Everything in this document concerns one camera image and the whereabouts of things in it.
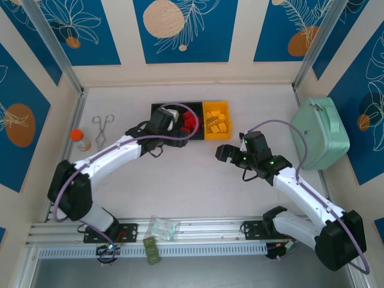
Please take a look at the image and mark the yellow plastic bin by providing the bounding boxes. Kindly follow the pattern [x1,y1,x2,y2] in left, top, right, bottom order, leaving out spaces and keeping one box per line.
[202,101,232,141]

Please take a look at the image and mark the black plastic bin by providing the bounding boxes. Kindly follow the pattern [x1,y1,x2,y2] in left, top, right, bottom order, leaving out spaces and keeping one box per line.
[176,102,205,141]
[151,103,178,142]

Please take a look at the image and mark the metal tongs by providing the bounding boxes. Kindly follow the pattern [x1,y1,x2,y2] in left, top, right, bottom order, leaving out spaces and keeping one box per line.
[91,113,115,157]

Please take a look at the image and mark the mint green case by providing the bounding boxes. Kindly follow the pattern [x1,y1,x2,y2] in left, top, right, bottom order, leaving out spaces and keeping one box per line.
[289,96,351,170]

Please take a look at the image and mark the orange capped bottle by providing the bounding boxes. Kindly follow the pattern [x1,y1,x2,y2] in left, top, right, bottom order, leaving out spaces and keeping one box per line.
[69,128,92,152]

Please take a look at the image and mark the clear plastic bag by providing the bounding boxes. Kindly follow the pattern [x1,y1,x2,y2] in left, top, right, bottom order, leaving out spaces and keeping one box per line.
[144,214,180,242]

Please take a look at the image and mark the right base electronics board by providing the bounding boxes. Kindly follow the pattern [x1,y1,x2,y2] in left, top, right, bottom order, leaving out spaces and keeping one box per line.
[265,242,298,262]

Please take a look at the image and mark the base electronics board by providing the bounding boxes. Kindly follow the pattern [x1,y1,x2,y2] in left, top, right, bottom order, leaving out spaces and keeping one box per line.
[95,242,121,267]
[265,242,298,262]

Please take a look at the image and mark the olive green button pad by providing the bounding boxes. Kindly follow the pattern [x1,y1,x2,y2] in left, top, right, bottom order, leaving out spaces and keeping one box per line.
[142,236,161,266]

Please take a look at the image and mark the left base electronics board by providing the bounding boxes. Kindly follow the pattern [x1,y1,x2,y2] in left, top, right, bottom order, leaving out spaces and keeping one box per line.
[95,242,121,267]

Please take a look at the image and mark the thin black right gripper cable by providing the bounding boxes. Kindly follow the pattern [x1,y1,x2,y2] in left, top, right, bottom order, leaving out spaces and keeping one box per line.
[241,167,261,182]

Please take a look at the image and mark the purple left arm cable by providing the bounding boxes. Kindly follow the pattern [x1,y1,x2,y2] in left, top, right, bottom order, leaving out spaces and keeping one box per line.
[53,103,200,223]

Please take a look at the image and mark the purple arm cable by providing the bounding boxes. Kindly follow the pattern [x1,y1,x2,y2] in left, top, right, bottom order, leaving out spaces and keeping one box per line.
[244,119,370,275]
[53,103,200,223]

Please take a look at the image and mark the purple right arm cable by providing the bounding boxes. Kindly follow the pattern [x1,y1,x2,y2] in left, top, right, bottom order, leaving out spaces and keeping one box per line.
[244,119,370,275]

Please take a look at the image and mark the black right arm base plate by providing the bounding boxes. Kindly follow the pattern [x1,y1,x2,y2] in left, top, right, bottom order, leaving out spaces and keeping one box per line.
[242,220,301,241]

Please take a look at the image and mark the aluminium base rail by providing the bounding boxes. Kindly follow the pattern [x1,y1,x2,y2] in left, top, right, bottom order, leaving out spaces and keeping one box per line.
[26,216,352,245]

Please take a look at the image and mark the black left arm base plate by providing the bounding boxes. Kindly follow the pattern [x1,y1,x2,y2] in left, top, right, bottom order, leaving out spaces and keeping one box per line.
[83,222,139,244]

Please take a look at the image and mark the white slotted cable duct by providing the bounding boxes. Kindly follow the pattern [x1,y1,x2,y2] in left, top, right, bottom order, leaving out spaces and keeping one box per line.
[38,245,268,259]

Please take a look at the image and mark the aluminium frame post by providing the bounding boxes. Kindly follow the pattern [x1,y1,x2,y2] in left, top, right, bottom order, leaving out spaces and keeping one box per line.
[20,0,85,94]
[292,0,351,91]

